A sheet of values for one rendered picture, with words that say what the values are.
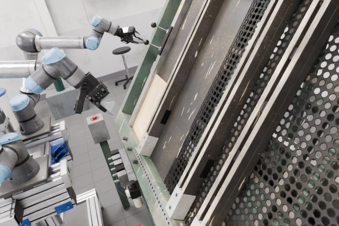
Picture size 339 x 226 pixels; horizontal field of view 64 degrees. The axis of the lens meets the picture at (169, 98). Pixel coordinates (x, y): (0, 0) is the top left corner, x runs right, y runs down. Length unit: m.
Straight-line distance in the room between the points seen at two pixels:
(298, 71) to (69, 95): 3.85
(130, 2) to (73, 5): 1.01
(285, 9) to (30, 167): 1.33
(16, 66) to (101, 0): 4.08
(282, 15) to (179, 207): 0.83
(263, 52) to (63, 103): 3.75
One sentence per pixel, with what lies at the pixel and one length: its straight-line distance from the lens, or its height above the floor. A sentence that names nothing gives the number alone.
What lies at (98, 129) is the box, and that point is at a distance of 2.07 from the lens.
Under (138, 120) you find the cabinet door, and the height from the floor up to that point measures 0.95.
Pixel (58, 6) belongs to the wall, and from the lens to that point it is 5.22.
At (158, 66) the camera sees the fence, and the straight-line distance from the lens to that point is 1.79.
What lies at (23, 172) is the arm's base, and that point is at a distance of 1.53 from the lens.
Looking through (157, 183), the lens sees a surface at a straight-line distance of 1.39.
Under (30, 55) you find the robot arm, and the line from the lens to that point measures 1.93.
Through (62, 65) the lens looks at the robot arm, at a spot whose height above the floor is 1.59.
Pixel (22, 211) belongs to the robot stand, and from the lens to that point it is 1.65.
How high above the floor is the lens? 1.85
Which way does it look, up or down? 27 degrees down
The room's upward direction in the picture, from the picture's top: 12 degrees counter-clockwise
